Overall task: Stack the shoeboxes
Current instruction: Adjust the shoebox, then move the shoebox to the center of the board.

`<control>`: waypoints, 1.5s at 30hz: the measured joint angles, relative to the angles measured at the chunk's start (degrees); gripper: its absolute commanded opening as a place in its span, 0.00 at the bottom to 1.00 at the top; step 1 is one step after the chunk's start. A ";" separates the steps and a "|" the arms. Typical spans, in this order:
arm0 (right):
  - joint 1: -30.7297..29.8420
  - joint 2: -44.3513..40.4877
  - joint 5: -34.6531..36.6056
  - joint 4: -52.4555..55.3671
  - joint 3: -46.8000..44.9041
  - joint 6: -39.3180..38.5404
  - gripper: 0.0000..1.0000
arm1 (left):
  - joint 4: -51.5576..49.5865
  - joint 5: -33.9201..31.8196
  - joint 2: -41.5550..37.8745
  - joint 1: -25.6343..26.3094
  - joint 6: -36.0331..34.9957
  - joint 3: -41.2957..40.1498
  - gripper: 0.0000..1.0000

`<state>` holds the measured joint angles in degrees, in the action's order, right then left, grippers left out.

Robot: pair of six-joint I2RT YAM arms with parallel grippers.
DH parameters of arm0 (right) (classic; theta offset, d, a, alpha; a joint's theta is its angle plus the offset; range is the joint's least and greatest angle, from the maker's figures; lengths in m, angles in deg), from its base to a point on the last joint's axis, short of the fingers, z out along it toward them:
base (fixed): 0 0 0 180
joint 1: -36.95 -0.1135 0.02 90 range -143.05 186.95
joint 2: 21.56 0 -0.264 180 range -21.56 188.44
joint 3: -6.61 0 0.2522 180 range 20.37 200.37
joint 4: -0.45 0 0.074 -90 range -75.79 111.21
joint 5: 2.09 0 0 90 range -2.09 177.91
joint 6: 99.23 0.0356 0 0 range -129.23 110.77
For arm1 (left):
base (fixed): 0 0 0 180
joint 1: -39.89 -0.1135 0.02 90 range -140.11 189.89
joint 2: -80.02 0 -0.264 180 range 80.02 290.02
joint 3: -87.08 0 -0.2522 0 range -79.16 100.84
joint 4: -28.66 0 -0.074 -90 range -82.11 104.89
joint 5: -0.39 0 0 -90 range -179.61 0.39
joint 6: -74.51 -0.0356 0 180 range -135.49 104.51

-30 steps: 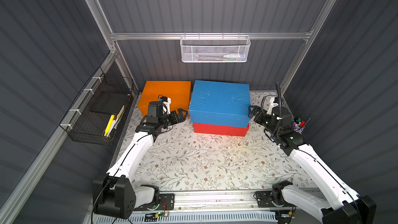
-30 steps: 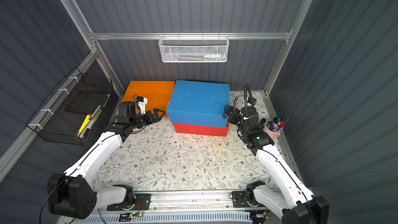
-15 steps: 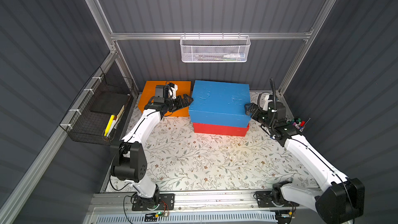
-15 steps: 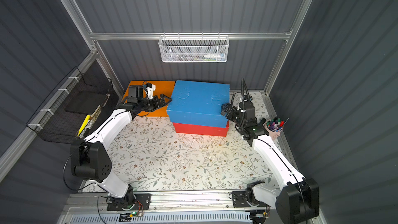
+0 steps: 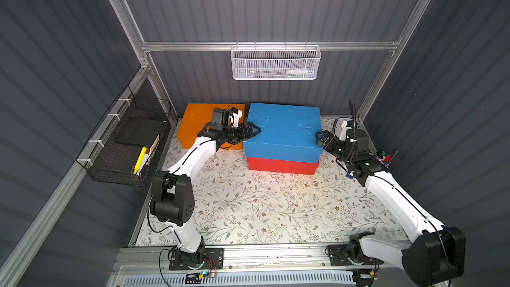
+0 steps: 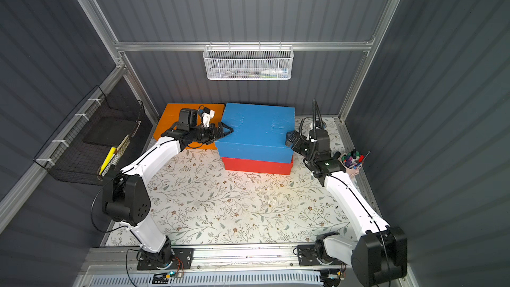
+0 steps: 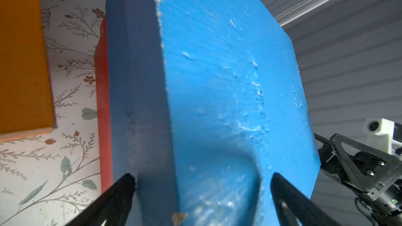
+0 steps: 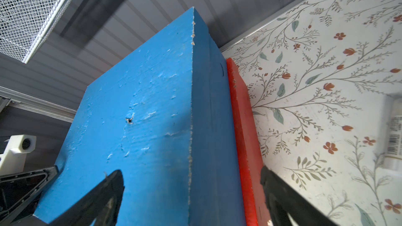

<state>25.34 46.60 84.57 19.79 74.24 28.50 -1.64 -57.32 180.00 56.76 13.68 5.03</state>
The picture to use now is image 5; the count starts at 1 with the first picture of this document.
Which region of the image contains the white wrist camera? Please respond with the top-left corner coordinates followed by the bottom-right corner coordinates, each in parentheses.
top-left (339, 120), bottom-right (353, 142)
top-left (229, 108), bottom-right (243, 128)

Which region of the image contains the floral patterned table mat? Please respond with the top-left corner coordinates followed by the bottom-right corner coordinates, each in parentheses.
top-left (135, 116), bottom-right (409, 247)

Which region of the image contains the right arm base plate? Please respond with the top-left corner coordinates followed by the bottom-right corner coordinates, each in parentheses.
top-left (324, 243), bottom-right (384, 266)

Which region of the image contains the red shoebox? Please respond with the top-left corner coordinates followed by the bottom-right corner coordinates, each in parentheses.
top-left (247, 158), bottom-right (320, 175)

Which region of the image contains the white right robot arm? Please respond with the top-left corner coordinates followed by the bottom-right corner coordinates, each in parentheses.
top-left (316, 127), bottom-right (466, 286)

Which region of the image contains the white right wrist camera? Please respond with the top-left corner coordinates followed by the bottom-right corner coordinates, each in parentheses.
top-left (339, 120), bottom-right (353, 142)

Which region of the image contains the yellow highlighter marker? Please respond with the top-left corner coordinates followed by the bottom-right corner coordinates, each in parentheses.
top-left (133, 147), bottom-right (147, 175)

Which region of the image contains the black notebook in basket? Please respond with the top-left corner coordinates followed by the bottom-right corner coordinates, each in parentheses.
top-left (115, 118), bottom-right (167, 147)

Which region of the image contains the blue shoebox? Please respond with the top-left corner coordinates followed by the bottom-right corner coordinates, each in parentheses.
top-left (243, 103), bottom-right (323, 163)

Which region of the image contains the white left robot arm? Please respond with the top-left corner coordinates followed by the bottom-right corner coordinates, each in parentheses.
top-left (147, 108), bottom-right (262, 268)

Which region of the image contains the black wire wall basket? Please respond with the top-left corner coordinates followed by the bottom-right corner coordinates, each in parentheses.
top-left (77, 89), bottom-right (172, 187)

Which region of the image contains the orange shoebox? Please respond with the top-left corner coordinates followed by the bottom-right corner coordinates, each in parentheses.
top-left (177, 104), bottom-right (245, 150)

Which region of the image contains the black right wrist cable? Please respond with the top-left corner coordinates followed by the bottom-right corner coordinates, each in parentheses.
top-left (333, 99), bottom-right (359, 164)

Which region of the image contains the white wire mesh basket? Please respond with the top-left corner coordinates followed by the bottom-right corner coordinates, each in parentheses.
top-left (231, 44), bottom-right (321, 81)

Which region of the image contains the white marker in mesh basket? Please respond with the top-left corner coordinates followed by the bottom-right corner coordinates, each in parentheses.
top-left (286, 68), bottom-right (316, 80)

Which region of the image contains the white perforated cable duct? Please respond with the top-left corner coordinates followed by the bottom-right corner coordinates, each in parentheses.
top-left (113, 270), bottom-right (355, 286)

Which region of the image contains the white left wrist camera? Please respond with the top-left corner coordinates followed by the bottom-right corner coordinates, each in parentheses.
top-left (229, 108), bottom-right (243, 128)

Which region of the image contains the pink pen cup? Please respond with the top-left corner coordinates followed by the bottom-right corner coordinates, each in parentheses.
top-left (374, 150), bottom-right (398, 167)

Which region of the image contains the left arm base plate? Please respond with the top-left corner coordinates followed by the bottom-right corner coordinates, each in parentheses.
top-left (169, 248), bottom-right (224, 271)

